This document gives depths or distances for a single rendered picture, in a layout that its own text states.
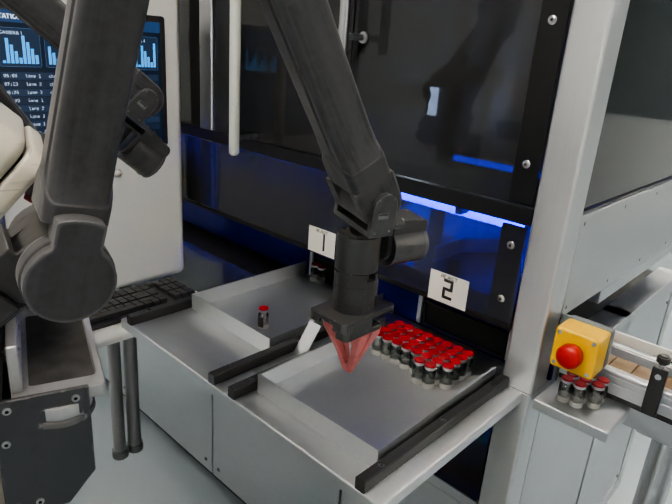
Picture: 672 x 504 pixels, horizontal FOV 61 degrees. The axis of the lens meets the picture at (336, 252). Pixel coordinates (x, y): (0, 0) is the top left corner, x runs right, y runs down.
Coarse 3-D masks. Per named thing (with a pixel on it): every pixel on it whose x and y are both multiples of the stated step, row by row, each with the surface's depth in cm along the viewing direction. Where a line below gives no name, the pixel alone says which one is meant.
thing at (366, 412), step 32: (384, 320) 120; (320, 352) 107; (288, 384) 100; (320, 384) 101; (352, 384) 101; (384, 384) 102; (416, 384) 103; (480, 384) 101; (320, 416) 87; (352, 416) 92; (384, 416) 93; (416, 416) 94; (352, 448) 84; (384, 448) 81
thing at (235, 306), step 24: (216, 288) 129; (240, 288) 134; (264, 288) 138; (288, 288) 139; (312, 288) 140; (216, 312) 119; (240, 312) 125; (288, 312) 127; (240, 336) 115; (264, 336) 109; (288, 336) 112
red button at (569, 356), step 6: (558, 348) 93; (564, 348) 92; (570, 348) 92; (576, 348) 92; (558, 354) 93; (564, 354) 92; (570, 354) 91; (576, 354) 91; (582, 354) 92; (558, 360) 93; (564, 360) 92; (570, 360) 91; (576, 360) 91; (582, 360) 92; (564, 366) 92; (570, 366) 92; (576, 366) 91
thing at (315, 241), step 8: (312, 232) 132; (320, 232) 130; (328, 232) 129; (312, 240) 133; (320, 240) 131; (328, 240) 129; (312, 248) 133; (320, 248) 131; (328, 248) 130; (328, 256) 130
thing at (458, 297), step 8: (432, 272) 111; (440, 272) 110; (432, 280) 111; (440, 280) 110; (456, 280) 107; (464, 280) 106; (432, 288) 112; (440, 288) 110; (456, 288) 108; (464, 288) 107; (432, 296) 112; (440, 296) 111; (448, 296) 109; (456, 296) 108; (464, 296) 107; (448, 304) 110; (456, 304) 109; (464, 304) 107
